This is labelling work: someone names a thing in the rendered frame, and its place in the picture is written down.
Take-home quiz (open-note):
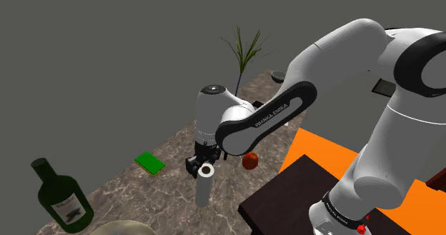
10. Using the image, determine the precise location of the white paper towel roll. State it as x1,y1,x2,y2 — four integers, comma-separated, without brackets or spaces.
194,163,215,209

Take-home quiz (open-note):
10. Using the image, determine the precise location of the red apple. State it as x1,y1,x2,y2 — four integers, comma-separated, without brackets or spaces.
242,151,259,171

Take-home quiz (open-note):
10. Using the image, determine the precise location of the dark red furniture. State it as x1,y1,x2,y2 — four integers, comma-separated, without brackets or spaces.
425,166,446,194

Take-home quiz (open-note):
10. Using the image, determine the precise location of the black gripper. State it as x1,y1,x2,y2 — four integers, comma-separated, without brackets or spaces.
184,141,224,179

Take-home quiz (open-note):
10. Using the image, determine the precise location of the pale round bowl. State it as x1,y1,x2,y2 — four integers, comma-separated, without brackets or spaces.
88,219,159,235

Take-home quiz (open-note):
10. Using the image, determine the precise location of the dark robot stand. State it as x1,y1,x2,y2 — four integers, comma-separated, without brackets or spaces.
237,154,412,235

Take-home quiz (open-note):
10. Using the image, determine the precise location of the grey round dish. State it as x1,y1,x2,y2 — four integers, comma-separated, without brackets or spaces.
271,70,287,85

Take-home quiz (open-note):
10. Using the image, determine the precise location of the dark green glass bottle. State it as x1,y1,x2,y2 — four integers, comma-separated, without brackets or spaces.
30,157,95,235

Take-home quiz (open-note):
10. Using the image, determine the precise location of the green leafy plant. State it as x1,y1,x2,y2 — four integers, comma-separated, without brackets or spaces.
219,25,279,98

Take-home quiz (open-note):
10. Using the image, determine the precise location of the green sponge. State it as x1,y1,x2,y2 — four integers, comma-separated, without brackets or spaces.
134,151,167,177

